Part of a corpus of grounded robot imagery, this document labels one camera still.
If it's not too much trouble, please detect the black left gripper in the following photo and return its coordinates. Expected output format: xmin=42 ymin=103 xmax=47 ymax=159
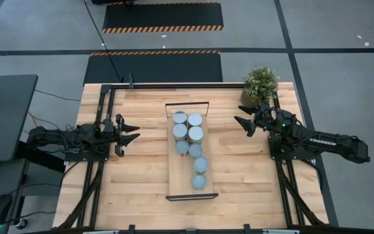
xmin=102 ymin=113 xmax=142 ymax=158

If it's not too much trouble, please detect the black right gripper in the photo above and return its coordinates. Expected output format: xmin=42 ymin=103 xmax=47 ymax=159
xmin=234 ymin=103 xmax=287 ymax=137

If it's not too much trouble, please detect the teal and yellow coffee can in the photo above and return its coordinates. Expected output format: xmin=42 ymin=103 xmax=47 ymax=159
xmin=172 ymin=123 xmax=189 ymax=140

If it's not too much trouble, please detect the tomato label tin can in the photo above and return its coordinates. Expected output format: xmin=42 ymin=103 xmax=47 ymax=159
xmin=175 ymin=139 xmax=190 ymax=157

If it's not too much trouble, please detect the green label tin can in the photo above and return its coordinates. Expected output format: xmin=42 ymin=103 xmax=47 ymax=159
xmin=188 ymin=142 xmax=203 ymax=159

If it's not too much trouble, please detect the green polka dot peas can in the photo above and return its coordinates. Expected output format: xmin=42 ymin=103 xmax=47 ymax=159
xmin=193 ymin=156 xmax=209 ymax=174

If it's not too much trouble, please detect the potted plant in slatted pot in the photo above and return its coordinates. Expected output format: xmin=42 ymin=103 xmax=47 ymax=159
xmin=240 ymin=66 xmax=281 ymax=110

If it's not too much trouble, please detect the silver-lidded tin can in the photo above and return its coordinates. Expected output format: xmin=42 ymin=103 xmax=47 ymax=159
xmin=187 ymin=112 xmax=204 ymax=127

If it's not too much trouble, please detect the white label tin can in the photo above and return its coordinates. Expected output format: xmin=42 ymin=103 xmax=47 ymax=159
xmin=172 ymin=109 xmax=188 ymax=125

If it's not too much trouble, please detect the yellow label tin can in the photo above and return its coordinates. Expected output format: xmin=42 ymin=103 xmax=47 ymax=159
xmin=188 ymin=125 xmax=205 ymax=144

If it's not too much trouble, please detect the black hazard-striped floor mat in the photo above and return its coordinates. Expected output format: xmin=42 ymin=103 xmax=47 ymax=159
xmin=101 ymin=1 xmax=224 ymax=34
xmin=82 ymin=50 xmax=223 ymax=84

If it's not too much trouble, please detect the black aluminium table frame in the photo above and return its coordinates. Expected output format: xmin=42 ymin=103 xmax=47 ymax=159
xmin=55 ymin=83 xmax=330 ymax=234

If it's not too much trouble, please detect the thin grey floor cable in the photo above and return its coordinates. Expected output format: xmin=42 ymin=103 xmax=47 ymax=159
xmin=34 ymin=89 xmax=81 ymax=102

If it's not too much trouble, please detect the black floor cable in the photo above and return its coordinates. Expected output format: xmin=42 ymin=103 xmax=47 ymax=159
xmin=82 ymin=0 xmax=125 ymax=83

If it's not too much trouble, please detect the yellow floor cable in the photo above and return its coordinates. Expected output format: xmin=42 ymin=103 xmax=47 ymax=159
xmin=27 ymin=112 xmax=40 ymax=128

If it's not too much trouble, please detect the black mouse cable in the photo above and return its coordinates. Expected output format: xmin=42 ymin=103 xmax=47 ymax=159
xmin=10 ymin=210 xmax=58 ymax=225

